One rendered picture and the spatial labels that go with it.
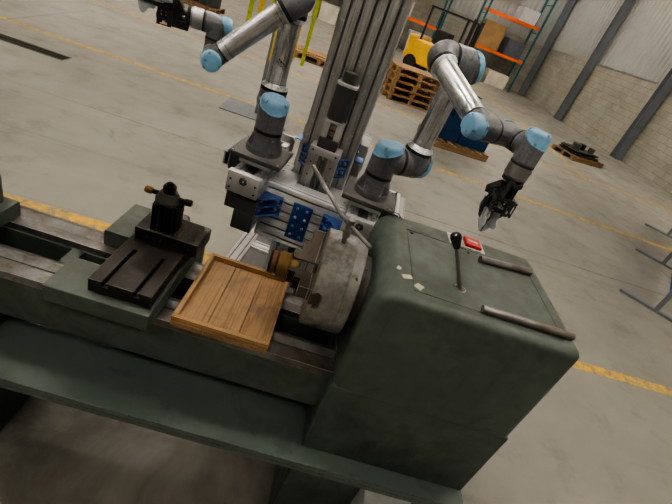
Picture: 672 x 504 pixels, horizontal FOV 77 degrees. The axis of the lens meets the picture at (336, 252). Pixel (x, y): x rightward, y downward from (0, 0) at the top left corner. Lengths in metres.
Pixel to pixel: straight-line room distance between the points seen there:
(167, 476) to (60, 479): 0.38
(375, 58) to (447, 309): 1.09
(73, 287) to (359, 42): 1.33
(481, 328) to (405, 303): 0.22
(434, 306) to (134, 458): 1.46
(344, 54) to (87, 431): 1.89
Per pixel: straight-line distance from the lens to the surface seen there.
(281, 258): 1.31
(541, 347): 1.29
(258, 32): 1.73
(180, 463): 2.12
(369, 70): 1.86
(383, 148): 1.73
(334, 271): 1.20
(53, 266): 1.58
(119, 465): 2.11
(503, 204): 1.44
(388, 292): 1.12
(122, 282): 1.35
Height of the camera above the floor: 1.85
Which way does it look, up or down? 31 degrees down
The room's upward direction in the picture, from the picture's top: 22 degrees clockwise
